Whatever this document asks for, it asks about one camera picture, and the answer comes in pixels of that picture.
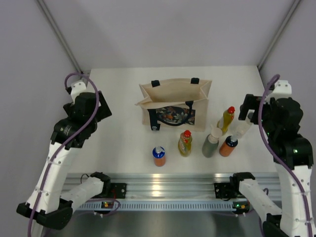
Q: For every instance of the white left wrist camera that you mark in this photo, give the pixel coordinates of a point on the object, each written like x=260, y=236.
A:
x=77, y=88

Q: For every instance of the green pump bottle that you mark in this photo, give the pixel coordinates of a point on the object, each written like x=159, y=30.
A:
x=211, y=142

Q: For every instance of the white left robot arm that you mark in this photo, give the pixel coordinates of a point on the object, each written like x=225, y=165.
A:
x=47, y=205

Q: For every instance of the left aluminium frame post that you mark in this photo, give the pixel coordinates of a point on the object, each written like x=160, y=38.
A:
x=46, y=12

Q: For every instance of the yellow bottle red cap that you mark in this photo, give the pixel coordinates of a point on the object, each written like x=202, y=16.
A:
x=185, y=143
x=226, y=119

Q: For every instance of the aluminium frame post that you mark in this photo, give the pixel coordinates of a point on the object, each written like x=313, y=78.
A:
x=46, y=12
x=294, y=5

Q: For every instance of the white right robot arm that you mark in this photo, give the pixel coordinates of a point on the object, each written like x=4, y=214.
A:
x=294, y=161

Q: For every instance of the right aluminium frame post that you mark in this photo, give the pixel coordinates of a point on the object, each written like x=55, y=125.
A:
x=294, y=5

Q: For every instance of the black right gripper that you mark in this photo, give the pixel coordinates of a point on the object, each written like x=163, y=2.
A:
x=251, y=102

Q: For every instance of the clear bottle dark cap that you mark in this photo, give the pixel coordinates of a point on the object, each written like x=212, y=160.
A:
x=244, y=126

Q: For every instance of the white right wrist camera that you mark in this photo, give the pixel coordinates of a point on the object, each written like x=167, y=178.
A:
x=282, y=89

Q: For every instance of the white slotted cable duct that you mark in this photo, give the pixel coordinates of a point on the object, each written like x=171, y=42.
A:
x=197, y=205

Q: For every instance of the beige canvas tote bag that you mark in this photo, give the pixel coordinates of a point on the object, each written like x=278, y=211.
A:
x=178, y=103

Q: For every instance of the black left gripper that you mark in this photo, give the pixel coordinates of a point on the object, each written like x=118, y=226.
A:
x=103, y=111

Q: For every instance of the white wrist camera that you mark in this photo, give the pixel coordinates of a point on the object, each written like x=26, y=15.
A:
x=282, y=89
x=77, y=88

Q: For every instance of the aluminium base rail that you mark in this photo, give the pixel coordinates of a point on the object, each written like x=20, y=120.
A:
x=178, y=186

